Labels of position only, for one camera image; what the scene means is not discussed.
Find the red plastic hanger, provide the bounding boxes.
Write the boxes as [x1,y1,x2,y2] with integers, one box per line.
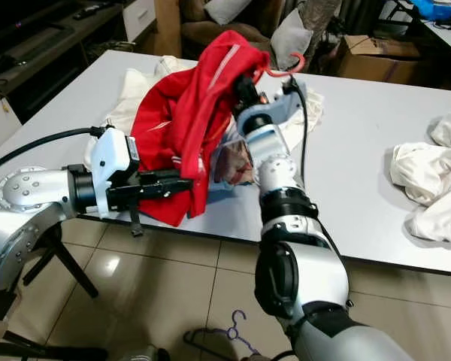
[252,50,307,78]

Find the red striped garment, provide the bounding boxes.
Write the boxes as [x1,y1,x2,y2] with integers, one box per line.
[129,30,273,228]

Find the grey pillow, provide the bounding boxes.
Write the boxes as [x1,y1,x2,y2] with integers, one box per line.
[269,8,315,70]
[203,0,256,26]

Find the brown armchair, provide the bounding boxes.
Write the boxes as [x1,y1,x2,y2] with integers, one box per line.
[179,0,286,50]

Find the black table leg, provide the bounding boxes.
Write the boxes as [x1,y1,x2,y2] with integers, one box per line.
[23,224,100,299]

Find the patterned grey blanket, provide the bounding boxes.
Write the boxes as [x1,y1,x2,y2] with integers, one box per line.
[297,0,348,52]

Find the white drawer cabinet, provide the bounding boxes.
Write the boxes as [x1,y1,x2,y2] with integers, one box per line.
[123,0,157,42]

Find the brown cardboard box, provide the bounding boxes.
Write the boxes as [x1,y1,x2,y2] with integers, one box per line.
[337,34,422,83]

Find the grey robot foot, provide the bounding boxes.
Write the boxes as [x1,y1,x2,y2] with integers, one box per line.
[129,344,168,361]

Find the dark tv bench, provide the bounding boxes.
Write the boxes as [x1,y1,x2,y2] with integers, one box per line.
[0,0,129,121]

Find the black remote control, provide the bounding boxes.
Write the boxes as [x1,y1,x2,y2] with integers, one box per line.
[73,4,115,21]

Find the black metal floor bar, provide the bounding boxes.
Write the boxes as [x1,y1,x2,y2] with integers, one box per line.
[0,341,100,361]

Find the blue plastic item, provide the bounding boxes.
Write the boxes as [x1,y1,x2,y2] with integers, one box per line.
[410,0,451,21]

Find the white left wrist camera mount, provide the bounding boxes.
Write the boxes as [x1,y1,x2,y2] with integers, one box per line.
[89,128,142,219]

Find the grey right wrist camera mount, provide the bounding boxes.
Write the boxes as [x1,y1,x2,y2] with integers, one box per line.
[256,81,307,136]

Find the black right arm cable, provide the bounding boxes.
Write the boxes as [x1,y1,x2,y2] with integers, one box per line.
[284,77,309,189]

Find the purple wire hanger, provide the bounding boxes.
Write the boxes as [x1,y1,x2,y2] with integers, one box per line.
[184,310,264,358]

